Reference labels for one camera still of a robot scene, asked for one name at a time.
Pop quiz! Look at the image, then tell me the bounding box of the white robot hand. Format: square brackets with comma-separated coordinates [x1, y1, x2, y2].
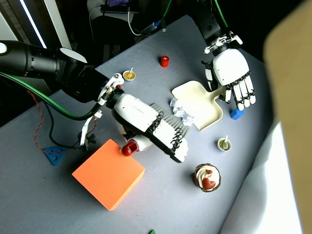
[201, 47, 256, 112]
[111, 92, 190, 164]

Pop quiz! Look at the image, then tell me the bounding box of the cream plastic dustpan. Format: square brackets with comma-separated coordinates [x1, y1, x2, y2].
[171, 80, 224, 132]

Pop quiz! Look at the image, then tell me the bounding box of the small bowl of yellow food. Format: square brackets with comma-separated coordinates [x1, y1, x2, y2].
[122, 67, 136, 82]

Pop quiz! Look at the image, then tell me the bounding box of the blue hexagonal block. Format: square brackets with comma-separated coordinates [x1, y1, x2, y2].
[230, 108, 245, 121]

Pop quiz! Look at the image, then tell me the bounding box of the tan blurred panel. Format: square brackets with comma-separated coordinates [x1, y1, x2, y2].
[264, 0, 312, 234]

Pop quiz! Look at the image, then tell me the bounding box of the large orange block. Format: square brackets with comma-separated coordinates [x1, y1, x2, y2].
[72, 138, 146, 212]

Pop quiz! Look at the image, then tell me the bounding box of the small bowl of grey soup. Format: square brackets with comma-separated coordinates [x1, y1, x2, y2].
[217, 135, 232, 152]

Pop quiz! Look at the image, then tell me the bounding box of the black plug with blue tip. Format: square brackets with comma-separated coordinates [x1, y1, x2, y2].
[141, 20, 162, 35]

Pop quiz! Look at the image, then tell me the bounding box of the blue triangle block with holes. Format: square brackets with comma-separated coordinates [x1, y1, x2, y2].
[43, 146, 68, 166]

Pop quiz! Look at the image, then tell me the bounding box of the toy cupcake with cream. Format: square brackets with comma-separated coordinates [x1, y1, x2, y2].
[193, 162, 222, 193]

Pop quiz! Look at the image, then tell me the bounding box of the grey table cloth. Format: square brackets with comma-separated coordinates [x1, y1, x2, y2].
[0, 14, 276, 234]

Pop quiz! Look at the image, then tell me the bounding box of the white backdrop sheet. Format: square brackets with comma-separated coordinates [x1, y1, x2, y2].
[218, 117, 304, 234]

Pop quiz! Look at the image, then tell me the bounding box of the thin green cable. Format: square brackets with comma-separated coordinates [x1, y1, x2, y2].
[214, 0, 229, 28]

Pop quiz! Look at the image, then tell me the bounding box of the thin white cable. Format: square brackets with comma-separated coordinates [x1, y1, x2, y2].
[127, 6, 142, 37]

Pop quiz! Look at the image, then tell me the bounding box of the black cable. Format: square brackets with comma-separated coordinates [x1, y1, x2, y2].
[43, 102, 85, 150]

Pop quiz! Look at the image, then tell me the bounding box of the red twisted wire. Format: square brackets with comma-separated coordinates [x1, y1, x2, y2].
[26, 90, 68, 156]

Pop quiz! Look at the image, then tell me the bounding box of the thick green cable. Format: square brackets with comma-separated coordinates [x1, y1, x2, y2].
[0, 72, 100, 121]

